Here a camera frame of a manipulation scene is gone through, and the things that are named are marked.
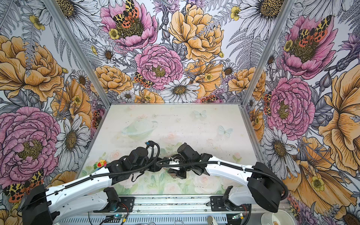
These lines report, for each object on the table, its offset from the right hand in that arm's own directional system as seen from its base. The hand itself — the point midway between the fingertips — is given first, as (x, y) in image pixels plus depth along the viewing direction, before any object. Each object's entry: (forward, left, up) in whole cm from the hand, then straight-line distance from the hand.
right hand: (172, 173), depth 77 cm
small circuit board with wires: (-18, +30, -10) cm, 37 cm away
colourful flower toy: (+9, +44, -6) cm, 45 cm away
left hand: (+4, +5, +2) cm, 7 cm away
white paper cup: (-21, -53, -8) cm, 58 cm away
